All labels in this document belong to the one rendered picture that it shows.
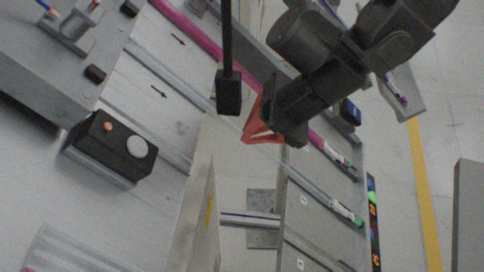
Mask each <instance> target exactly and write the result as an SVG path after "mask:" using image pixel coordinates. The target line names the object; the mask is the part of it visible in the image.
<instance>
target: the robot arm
mask: <svg viewBox="0 0 484 272"><path fill-rule="evenodd" d="M459 1H460V0H370V1H369V2H368V3H367V4H366V5H365V6H364V7H363V8H362V9H361V10H360V12H359V13H358V16H357V18H356V21H355V24H353V25H352V26H351V27H350V28H349V29H348V30H347V29H346V28H345V27H344V26H343V25H342V24H341V23H340V22H339V21H338V20H337V19H336V18H335V17H332V16H330V15H329V14H328V13H327V12H326V11H324V10H323V9H322V8H320V7H319V6H318V5H316V2H313V1H312V0H300V1H299V2H298V3H297V4H296V5H295V6H293V7H292V8H290V9H288V10H286V11H285V12H284V13H283V14H282V15H281V16H280V17H279V18H278V19H277V20H276V21H275V22H274V24H273V25H272V27H271V29H270V30H269V31H268V34H267V36H266V39H265V43H266V44H267V46H269V47H270V48H271V49H272V50H273V51H274V52H276V53H277V54H278V55H279V56H281V57H282V58H283V59H284V60H285V61H287V62H288V63H289V64H290V65H291V66H292V67H293V68H295V69H296V70H297V71H298V72H299V73H300V74H299V75H298V76H297V77H295V78H294V79H291V78H290V77H289V76H287V75H286V74H285V73H283V72H282V71H281V70H276V71H275V72H273V73H272V74H271V76H272V77H271V78H270V79H268V80H267V81H266V82H264V83H263V87H262V89H261V90H260V91H259V93H258V95H257V97H256V100H255V102H254V105H253V107H252V109H251V111H250V114H249V116H248V118H247V120H246V122H245V124H244V126H245V127H246V129H245V131H244V133H243V134H242V136H241V138H240V141H242V142H243V143H245V144H246V145H248V144H262V143H271V144H287V145H289V146H290V147H292V148H294V147H295V148H296V149H300V148H302V147H304V146H305V145H307V139H308V121H309V120H310V119H312V118H313V117H315V116H317V115H318V114H319V113H322V112H323V111H325V110H326V109H328V108H329V107H332V106H333V105H334V104H336V103H338V102H340V101H341V100H342V99H344V98H346V97H348V96H349V95H351V94H352V93H354V92H356V91H357V90H359V89H360V88H362V87H364V86H366V85H367V84H368V80H369V78H368V72H369V71H370V70H371V71H372V72H373V73H374V74H376V75H377V76H378V77H379V78H381V77H383V76H384V75H385V74H386V73H388V72H389V71H390V70H391V69H392V70H394V69H395V68H396V67H398V66H400V65H402V64H404V63H407V62H408V61H409V60H410V59H411V58H412V57H413V56H414V55H415V54H416V53H417V52H418V51H419V50H420V49H422V47H424V46H425V45H426V44H427V43H428V42H429V41H430V40H431V39H432V38H433V37H434V36H436V33H435V32H434V31H433V30H434V29H435V28H436V27H437V26H438V25H439V24H440V23H441V22H443V21H444V20H445V19H446V18H447V17H448V16H449V15H450V14H451V13H452V12H453V11H454V9H455V8H456V7H457V5H458V2H459ZM345 43H346V44H345ZM347 45H348V46H347ZM270 130H271V131H273V132H274V133H272V134H266V135H262V136H258V137H254V138H251V137H250V136H251V134H252V133H254V134H260V133H263V132H265V131H270Z"/></svg>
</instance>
